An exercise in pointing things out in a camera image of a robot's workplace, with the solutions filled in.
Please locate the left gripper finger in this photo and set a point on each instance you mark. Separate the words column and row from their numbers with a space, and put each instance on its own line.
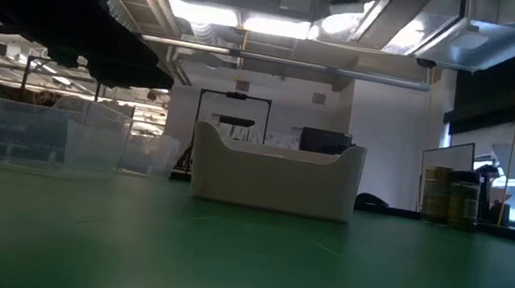
column 126, row 70

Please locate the ceiling light panel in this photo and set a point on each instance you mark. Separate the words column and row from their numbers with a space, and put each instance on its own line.
column 276, row 26
column 202, row 12

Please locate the clear plastic bin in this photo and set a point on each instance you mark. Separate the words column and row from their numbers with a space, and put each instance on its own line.
column 12, row 130

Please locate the horizontal ceiling pipe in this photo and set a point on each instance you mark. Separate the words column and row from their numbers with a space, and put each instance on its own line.
column 274, row 59

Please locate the white plastic bin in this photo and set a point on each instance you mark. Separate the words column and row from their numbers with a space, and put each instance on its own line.
column 272, row 181

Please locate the black screen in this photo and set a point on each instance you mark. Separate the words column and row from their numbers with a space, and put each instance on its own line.
column 326, row 142

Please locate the black rounded object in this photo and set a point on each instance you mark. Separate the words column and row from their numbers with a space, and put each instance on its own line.
column 370, row 204

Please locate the black equipment rack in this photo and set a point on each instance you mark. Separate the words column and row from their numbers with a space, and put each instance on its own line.
column 485, row 196

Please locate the black frame stand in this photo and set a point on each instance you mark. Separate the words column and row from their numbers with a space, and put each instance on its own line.
column 236, row 95

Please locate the large silver air duct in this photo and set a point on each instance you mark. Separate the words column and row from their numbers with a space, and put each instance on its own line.
column 454, row 35

